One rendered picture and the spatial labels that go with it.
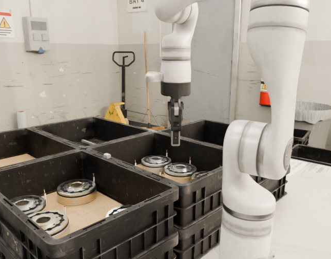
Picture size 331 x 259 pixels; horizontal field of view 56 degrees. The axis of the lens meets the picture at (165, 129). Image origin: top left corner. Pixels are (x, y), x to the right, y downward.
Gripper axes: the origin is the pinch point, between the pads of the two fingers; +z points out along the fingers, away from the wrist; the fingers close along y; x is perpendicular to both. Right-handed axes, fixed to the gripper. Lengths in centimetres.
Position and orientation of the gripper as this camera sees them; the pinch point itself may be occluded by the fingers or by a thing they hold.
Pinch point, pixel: (175, 136)
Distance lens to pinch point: 80.6
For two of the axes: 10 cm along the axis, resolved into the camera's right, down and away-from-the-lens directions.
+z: 0.0, 9.7, 2.5
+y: -0.1, -2.5, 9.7
